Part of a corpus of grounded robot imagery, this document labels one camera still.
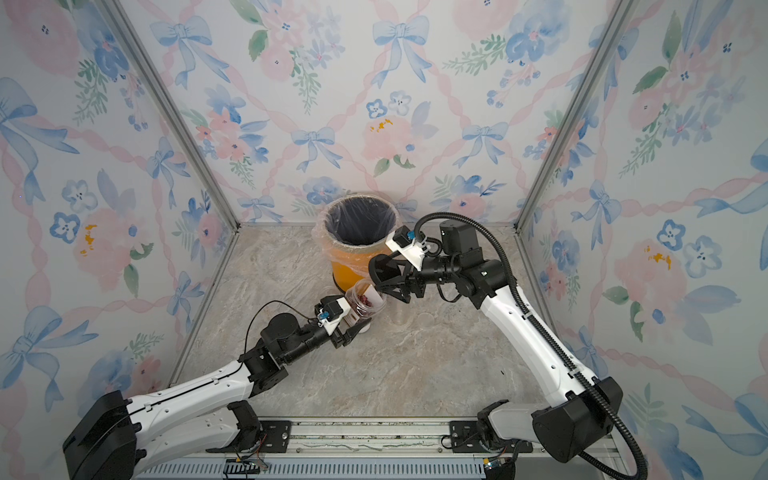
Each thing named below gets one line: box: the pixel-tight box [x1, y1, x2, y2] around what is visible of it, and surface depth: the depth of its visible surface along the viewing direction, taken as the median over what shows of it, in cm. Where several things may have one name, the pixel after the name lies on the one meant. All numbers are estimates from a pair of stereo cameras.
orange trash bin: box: [324, 193, 399, 293], surface depth 92 cm
